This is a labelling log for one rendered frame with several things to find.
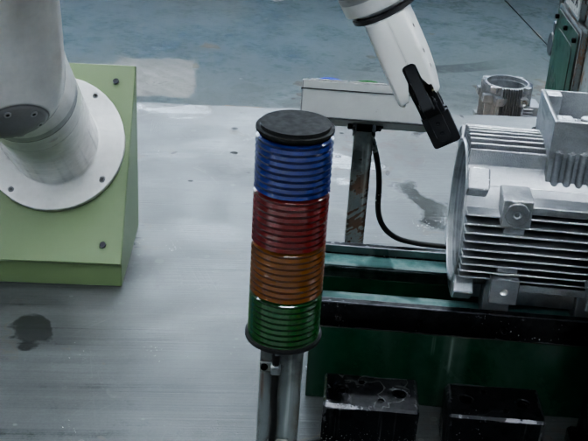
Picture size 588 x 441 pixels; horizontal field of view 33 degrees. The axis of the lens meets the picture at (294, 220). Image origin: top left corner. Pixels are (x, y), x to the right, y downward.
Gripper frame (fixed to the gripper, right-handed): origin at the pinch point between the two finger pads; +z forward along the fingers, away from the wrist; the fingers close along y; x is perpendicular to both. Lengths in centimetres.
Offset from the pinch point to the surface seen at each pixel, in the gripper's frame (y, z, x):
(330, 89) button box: -15.4, -4.9, -12.0
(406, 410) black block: 22.4, 18.6, -13.5
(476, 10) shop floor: -498, 130, 7
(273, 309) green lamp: 38.9, -6.3, -14.6
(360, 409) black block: 22.6, 16.4, -17.8
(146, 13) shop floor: -439, 34, -158
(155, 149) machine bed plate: -56, 3, -52
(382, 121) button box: -13.9, 1.4, -7.5
